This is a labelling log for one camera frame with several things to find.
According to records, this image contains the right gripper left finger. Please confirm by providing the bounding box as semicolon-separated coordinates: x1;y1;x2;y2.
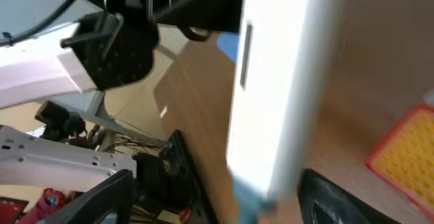
37;168;138;224

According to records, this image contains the red and yellow tip box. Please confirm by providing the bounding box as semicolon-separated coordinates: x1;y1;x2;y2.
365;104;434;220

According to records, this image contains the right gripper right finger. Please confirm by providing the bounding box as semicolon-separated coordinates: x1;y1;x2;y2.
297;168;401;224

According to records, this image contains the black cable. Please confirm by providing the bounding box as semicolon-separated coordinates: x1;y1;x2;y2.
0;0;86;47

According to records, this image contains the blue cloth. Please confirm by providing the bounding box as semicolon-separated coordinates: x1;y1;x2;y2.
216;33;240;63

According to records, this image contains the mounting rail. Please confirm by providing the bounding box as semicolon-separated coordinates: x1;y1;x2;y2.
134;128;218;224

